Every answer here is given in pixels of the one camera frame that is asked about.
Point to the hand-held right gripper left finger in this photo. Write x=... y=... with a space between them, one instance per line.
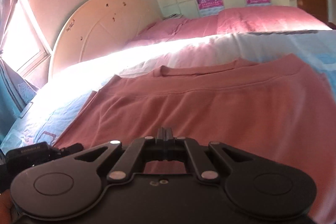
x=131 y=155

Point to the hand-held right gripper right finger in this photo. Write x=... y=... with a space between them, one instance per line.
x=195 y=155

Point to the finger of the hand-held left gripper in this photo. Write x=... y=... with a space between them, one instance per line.
x=68 y=151

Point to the pink long-sleeve sweater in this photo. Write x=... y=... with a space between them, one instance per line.
x=223 y=108

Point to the blue patterned curtain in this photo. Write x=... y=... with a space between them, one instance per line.
x=10 y=87

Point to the window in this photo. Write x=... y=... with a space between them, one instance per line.
x=21 y=40

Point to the cream round headboard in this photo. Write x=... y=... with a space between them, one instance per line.
x=97 y=27

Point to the pink pillow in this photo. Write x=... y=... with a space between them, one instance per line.
x=173 y=29

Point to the pink pillows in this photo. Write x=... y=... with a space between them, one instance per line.
x=262 y=19

